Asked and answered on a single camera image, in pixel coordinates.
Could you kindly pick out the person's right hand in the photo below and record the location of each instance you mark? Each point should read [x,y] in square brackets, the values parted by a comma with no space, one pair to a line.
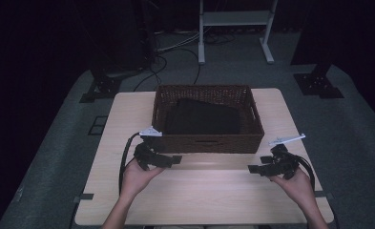
[295,186]

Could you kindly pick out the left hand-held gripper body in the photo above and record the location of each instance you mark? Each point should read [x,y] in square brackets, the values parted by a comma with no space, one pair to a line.
[147,152]

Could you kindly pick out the person's left hand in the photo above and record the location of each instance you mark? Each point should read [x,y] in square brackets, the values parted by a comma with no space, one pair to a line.
[137,179]

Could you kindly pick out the black tape strip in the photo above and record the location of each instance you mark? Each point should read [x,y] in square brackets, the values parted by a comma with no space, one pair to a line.
[83,197]

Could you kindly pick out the white metal table frame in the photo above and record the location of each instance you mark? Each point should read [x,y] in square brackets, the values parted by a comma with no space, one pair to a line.
[236,18]

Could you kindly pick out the black stand base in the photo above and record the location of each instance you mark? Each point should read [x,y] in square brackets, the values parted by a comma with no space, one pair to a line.
[317,84]
[102,86]

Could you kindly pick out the black cloth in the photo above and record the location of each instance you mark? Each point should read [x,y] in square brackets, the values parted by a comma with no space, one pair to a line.
[202,117]

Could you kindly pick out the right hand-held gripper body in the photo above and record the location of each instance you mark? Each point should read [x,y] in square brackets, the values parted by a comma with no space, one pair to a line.
[282,160]

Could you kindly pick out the brown woven basket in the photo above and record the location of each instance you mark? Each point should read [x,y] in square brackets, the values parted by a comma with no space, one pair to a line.
[207,143]

